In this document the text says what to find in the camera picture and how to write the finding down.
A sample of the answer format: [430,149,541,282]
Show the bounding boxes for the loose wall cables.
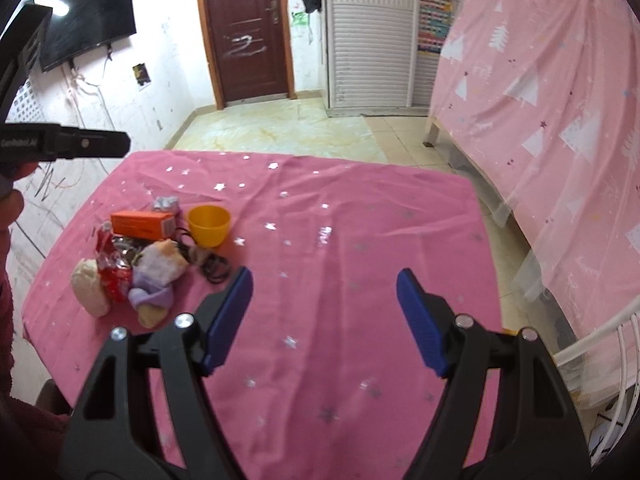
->
[65,65,116,171]

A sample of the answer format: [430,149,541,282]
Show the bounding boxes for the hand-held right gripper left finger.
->
[60,266,254,480]

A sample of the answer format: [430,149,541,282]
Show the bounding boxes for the white metal rack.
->
[552,305,640,471]

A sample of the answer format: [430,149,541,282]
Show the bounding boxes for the eye test chart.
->
[7,77,51,123]

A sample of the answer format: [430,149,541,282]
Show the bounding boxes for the white slatted wardrobe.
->
[320,0,468,110]

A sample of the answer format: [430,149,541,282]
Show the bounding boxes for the black wall television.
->
[34,0,137,72]

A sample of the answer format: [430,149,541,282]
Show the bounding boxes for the pink tree print curtain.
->
[430,0,640,396]

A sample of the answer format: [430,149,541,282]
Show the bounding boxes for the red snack wrapper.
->
[95,222,135,303]

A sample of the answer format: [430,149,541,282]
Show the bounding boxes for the dark brown door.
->
[192,0,296,108]

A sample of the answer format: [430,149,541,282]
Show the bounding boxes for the yellow cup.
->
[187,204,232,248]

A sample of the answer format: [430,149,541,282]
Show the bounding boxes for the purple sock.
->
[128,240,190,328]

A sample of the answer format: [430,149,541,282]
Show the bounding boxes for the person's left hand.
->
[0,162,38,241]

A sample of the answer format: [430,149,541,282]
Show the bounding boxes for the black hair ties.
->
[175,230,233,283]

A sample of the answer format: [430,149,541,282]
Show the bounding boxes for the colourful grid wall poster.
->
[417,0,453,55]

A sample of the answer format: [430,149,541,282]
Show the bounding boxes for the orange box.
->
[111,211,179,241]

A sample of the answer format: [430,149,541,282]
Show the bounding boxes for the pink star tablecloth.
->
[22,150,503,480]

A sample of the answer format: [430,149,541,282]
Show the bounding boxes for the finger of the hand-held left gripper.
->
[57,127,132,161]

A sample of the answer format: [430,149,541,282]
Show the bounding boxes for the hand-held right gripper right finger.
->
[396,267,593,480]

